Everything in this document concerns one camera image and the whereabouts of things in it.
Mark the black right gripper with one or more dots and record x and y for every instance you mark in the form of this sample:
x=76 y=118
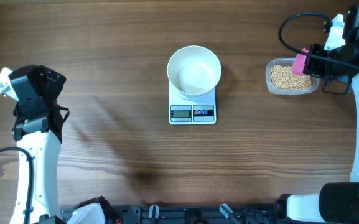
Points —
x=311 y=68

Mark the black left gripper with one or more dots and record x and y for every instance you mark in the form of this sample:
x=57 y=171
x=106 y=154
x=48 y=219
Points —
x=55 y=88

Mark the pink plastic scoop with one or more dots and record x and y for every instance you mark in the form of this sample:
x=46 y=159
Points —
x=298 y=65

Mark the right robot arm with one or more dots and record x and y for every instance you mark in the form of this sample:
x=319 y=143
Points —
x=337 y=60

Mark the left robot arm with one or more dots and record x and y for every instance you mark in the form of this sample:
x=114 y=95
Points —
x=37 y=132

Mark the white digital kitchen scale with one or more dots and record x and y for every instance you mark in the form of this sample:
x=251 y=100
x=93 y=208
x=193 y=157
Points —
x=199 y=110

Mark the white bowl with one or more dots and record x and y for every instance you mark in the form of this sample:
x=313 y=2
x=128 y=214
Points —
x=194 y=71

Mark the yellow soybeans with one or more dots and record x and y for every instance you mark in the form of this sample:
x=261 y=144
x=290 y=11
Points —
x=283 y=78

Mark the clear plastic container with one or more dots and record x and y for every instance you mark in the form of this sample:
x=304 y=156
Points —
x=276 y=91

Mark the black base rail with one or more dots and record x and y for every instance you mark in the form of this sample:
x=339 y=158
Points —
x=187 y=215

